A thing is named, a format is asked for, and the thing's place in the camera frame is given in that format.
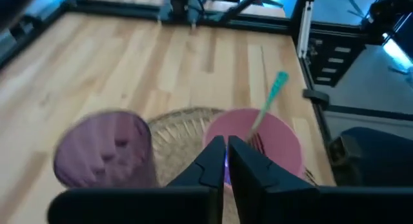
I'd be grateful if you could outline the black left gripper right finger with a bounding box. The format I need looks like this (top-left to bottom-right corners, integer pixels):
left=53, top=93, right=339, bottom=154
left=228, top=135, right=413, bottom=224

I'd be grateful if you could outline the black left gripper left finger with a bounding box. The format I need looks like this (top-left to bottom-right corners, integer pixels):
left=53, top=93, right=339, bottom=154
left=46, top=135, right=227, bottom=224

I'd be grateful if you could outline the iridescent metal spoon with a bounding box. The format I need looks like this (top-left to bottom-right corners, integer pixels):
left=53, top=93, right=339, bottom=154
left=223, top=146, right=232, bottom=186

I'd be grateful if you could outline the pink ceramic bowl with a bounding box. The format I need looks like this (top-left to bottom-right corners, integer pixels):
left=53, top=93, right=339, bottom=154
left=202, top=107, right=306, bottom=188

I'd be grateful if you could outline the purple plastic tumbler cup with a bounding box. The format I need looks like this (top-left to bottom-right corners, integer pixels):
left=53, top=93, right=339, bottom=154
left=52, top=109, right=159, bottom=190

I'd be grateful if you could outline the iridescent metal fork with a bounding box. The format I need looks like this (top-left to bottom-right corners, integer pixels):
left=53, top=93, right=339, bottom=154
left=247, top=71, right=290, bottom=154

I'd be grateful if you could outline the round woven straw placemat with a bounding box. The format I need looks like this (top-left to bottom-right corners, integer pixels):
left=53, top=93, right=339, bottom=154
left=146, top=107, right=319, bottom=224

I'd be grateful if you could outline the person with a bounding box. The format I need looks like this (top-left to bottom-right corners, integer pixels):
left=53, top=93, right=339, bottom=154
left=328, top=126, right=413, bottom=188

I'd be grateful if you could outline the black vented box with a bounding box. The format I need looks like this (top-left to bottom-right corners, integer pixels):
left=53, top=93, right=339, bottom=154
left=308, top=29, right=366, bottom=88

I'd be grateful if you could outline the white metal bracket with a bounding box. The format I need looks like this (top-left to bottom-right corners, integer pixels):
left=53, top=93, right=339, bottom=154
left=296, top=1, right=314, bottom=59

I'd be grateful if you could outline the black aluminium table frame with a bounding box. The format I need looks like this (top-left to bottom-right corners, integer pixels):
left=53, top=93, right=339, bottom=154
left=0, top=0, right=335, bottom=144

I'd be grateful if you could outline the black diagonal frame brace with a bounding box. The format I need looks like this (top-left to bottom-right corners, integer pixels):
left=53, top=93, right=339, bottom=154
left=219, top=0, right=269, bottom=25

